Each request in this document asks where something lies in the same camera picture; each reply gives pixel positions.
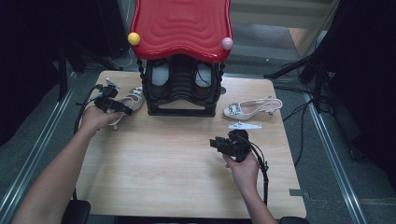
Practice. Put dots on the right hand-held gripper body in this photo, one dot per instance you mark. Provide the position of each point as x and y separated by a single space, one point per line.
238 144

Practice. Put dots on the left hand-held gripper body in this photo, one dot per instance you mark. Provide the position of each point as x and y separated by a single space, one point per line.
106 96

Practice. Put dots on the white slingback heel shoe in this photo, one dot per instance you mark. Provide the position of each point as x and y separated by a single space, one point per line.
137 99
249 112

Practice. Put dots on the black leather shoe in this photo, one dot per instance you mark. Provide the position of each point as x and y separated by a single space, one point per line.
160 77
204 77

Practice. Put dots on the red and black shoe rack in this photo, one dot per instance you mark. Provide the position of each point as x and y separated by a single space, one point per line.
182 28

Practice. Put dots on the person's left hand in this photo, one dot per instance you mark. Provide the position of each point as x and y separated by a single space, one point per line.
96 119

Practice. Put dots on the person's right hand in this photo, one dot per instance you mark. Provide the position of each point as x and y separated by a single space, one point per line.
246 174

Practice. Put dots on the small grey round cap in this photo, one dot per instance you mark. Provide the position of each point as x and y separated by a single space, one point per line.
223 90

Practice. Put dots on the grey tape strip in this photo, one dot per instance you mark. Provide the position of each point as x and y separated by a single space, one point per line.
297 193

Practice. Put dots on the dark curtain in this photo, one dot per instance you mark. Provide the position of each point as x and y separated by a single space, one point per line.
367 62
28 46

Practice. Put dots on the black tripod stand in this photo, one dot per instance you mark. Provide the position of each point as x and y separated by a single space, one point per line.
311 62

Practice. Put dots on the metal floor rail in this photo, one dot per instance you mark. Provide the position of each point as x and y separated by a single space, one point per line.
336 161
40 133

